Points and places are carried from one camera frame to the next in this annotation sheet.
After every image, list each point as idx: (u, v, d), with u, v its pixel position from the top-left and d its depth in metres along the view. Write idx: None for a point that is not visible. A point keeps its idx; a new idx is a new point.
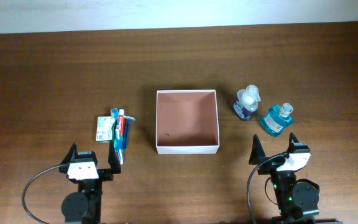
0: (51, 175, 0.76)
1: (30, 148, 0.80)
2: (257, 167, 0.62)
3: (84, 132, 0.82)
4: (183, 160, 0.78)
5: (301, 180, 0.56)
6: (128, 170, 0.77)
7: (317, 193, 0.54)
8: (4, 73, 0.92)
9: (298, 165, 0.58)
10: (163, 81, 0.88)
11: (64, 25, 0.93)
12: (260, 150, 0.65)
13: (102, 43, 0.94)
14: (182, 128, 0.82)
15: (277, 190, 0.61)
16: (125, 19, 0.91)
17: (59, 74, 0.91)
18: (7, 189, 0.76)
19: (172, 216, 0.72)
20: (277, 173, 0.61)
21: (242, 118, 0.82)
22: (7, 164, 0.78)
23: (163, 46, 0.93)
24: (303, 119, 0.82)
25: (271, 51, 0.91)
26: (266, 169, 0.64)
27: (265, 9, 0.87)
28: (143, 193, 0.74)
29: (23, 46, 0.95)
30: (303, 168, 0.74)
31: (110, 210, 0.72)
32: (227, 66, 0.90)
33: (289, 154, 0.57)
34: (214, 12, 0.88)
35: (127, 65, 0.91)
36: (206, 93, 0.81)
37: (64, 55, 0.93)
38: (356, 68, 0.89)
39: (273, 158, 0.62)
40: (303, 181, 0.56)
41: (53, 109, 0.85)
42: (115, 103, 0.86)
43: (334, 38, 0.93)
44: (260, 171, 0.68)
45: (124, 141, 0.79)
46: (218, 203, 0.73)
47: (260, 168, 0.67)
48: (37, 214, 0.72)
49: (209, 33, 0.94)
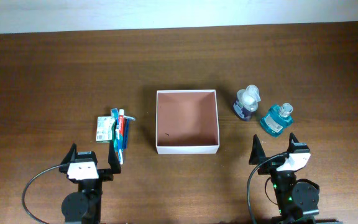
0: (51, 175, 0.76)
1: (30, 148, 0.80)
2: (258, 167, 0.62)
3: (84, 132, 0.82)
4: (183, 160, 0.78)
5: (300, 180, 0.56)
6: (128, 169, 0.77)
7: (317, 193, 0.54)
8: (4, 73, 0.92)
9: (298, 165, 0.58)
10: (162, 81, 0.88)
11: (63, 25, 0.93)
12: (260, 150, 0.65)
13: (102, 43, 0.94)
14: (182, 128, 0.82)
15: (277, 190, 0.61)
16: (125, 19, 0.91)
17: (58, 74, 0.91)
18: (7, 189, 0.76)
19: (172, 216, 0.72)
20: (277, 173, 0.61)
21: (242, 118, 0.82)
22: (7, 164, 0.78)
23: (163, 46, 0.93)
24: (303, 120, 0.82)
25: (271, 51, 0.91)
26: (266, 169, 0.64)
27: (265, 9, 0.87)
28: (143, 193, 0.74)
29: (22, 46, 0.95)
30: (302, 168, 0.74)
31: (109, 210, 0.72)
32: (226, 66, 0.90)
33: (289, 154, 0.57)
34: (213, 12, 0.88)
35: (127, 65, 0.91)
36: (206, 93, 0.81)
37: (64, 55, 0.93)
38: (356, 68, 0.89)
39: (273, 158, 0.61)
40: (302, 181, 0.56)
41: (53, 109, 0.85)
42: (115, 103, 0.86)
43: (334, 38, 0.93)
44: (260, 171, 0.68)
45: (124, 141, 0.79)
46: (217, 203, 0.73)
47: (260, 168, 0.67)
48: (38, 214, 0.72)
49: (209, 33, 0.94)
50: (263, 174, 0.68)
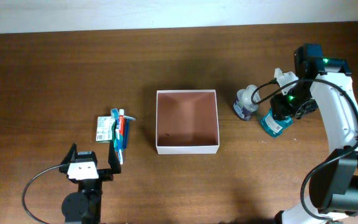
0: (51, 175, 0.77)
1: (28, 147, 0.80)
2: (288, 107, 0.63)
3: (84, 132, 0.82)
4: (184, 160, 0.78)
5: (278, 78, 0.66)
6: (128, 170, 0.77)
7: (276, 72, 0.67)
8: (1, 72, 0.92)
9: (279, 77, 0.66)
10: (162, 81, 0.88)
11: (63, 24, 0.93)
12: (278, 114, 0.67)
13: (102, 43, 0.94)
14: (183, 128, 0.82)
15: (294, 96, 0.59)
16: (125, 19, 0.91)
17: (57, 73, 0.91)
18: (5, 190, 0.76)
19: (173, 216, 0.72)
20: (279, 103, 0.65)
21: (242, 118, 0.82)
22: (5, 164, 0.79)
23: (163, 46, 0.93)
24: (303, 120, 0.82)
25: (271, 51, 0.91)
26: (288, 108, 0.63)
27: (264, 9, 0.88)
28: (144, 193, 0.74)
29: (20, 45, 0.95)
30: (312, 110, 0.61)
31: (110, 210, 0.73)
32: (226, 66, 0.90)
33: (276, 78, 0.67)
34: (214, 12, 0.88)
35: (126, 65, 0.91)
36: (206, 93, 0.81)
37: (62, 54, 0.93)
38: (355, 67, 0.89)
39: (276, 101, 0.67)
40: (277, 78, 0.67)
41: (51, 108, 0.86)
42: (114, 103, 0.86)
43: (335, 38, 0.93)
44: (294, 112, 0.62)
45: (124, 142, 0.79)
46: (219, 203, 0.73)
47: (291, 108, 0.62)
48: (38, 214, 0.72)
49: (209, 33, 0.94)
50: (297, 111, 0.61)
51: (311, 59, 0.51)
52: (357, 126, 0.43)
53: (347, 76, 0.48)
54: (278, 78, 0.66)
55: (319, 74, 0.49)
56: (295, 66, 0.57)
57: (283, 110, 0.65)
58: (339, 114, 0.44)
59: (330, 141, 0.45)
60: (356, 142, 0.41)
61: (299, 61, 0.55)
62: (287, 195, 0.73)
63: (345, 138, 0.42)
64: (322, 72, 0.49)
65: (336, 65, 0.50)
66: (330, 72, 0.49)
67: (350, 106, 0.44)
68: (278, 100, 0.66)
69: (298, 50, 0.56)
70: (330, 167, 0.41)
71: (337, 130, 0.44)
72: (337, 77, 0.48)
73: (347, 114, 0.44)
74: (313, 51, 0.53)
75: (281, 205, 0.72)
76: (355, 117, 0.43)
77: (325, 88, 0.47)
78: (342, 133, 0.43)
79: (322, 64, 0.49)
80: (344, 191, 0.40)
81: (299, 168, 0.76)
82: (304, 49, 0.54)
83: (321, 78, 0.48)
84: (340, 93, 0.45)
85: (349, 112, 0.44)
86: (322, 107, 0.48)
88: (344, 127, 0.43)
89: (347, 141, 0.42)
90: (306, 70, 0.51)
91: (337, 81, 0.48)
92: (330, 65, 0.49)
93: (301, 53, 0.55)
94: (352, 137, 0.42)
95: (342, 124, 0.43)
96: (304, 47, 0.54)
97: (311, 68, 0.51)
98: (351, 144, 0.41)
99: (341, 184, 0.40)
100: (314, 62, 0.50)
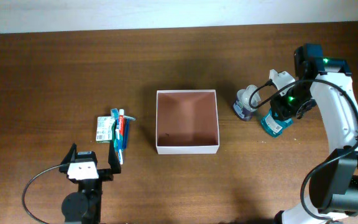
0: (51, 175, 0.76)
1: (28, 147, 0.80)
2: (288, 107, 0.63)
3: (84, 132, 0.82)
4: (184, 160, 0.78)
5: (273, 79, 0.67)
6: (128, 170, 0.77)
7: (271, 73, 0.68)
8: (1, 72, 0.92)
9: (275, 78, 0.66)
10: (161, 81, 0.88)
11: (63, 24, 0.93)
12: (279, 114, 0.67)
13: (102, 43, 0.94)
14: (183, 128, 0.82)
15: (294, 97, 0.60)
16: (125, 19, 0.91)
17: (57, 73, 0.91)
18: (5, 190, 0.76)
19: (173, 216, 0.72)
20: (279, 105, 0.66)
21: (242, 118, 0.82)
22: (5, 164, 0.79)
23: (163, 46, 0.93)
24: (303, 120, 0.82)
25: (272, 51, 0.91)
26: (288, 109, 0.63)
27: (264, 9, 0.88)
28: (144, 193, 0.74)
29: (20, 45, 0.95)
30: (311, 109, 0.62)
31: (110, 210, 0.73)
32: (226, 66, 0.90)
33: (271, 79, 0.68)
34: (214, 12, 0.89)
35: (126, 65, 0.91)
36: (206, 93, 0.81)
37: (62, 54, 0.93)
38: (355, 67, 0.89)
39: (275, 102, 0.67)
40: (273, 79, 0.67)
41: (51, 108, 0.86)
42: (114, 103, 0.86)
43: (335, 38, 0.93)
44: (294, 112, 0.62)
45: (124, 142, 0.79)
46: (219, 203, 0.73)
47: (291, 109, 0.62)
48: (38, 214, 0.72)
49: (209, 33, 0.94)
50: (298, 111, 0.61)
51: (311, 59, 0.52)
52: (357, 126, 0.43)
53: (347, 76, 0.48)
54: (273, 79, 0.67)
55: (319, 74, 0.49)
56: (295, 66, 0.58)
57: (284, 111, 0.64)
58: (339, 113, 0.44)
59: (330, 141, 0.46)
60: (356, 142, 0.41)
61: (299, 61, 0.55)
62: (287, 195, 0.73)
63: (345, 138, 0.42)
64: (322, 72, 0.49)
65: (336, 65, 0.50)
66: (330, 72, 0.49)
67: (350, 106, 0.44)
68: (278, 102, 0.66)
69: (298, 50, 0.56)
70: (330, 167, 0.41)
71: (337, 130, 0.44)
72: (336, 77, 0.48)
73: (347, 114, 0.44)
74: (313, 51, 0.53)
75: (281, 205, 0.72)
76: (354, 117, 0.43)
77: (325, 88, 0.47)
78: (342, 133, 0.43)
79: (322, 65, 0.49)
80: (344, 191, 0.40)
81: (299, 168, 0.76)
82: (304, 49, 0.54)
83: (321, 77, 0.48)
84: (340, 93, 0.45)
85: (349, 112, 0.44)
86: (322, 107, 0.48)
88: (344, 127, 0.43)
89: (347, 141, 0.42)
90: (306, 70, 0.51)
91: (337, 81, 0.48)
92: (330, 65, 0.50)
93: (301, 53, 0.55)
94: (352, 137, 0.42)
95: (342, 124, 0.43)
96: (304, 47, 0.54)
97: (311, 68, 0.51)
98: (351, 144, 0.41)
99: (341, 184, 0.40)
100: (314, 62, 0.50)
